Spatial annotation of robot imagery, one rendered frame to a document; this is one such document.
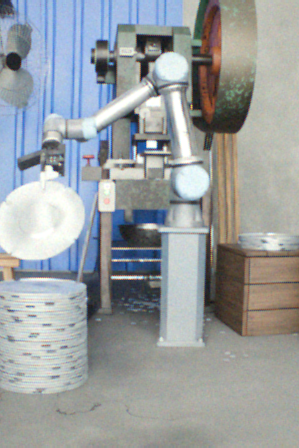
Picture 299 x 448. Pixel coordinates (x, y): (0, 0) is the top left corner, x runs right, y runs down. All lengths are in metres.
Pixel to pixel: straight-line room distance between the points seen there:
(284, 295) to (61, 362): 1.06
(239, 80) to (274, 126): 1.67
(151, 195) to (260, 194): 1.72
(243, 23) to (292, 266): 1.20
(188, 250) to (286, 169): 2.40
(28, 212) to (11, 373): 0.49
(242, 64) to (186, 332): 1.31
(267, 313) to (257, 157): 2.18
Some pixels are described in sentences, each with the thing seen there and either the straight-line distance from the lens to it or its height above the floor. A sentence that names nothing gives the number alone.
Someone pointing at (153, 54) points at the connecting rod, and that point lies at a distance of 2.90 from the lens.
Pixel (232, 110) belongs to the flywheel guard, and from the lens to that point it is 2.73.
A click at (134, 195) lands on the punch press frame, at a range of 2.63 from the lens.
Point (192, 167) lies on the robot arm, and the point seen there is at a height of 0.66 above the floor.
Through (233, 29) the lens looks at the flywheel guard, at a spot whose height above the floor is 1.38.
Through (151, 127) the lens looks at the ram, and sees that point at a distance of 2.78.
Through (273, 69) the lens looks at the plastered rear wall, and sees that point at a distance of 4.38.
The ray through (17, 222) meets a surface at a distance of 1.66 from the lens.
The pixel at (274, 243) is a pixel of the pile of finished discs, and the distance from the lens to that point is 2.26.
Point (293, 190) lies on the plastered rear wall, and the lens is 4.31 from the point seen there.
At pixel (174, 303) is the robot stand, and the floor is 0.17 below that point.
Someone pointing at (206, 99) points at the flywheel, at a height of 1.15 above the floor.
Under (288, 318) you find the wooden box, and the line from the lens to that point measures 2.27.
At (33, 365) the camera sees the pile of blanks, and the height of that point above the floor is 0.08.
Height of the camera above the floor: 0.56
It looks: 3 degrees down
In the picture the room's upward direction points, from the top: 1 degrees clockwise
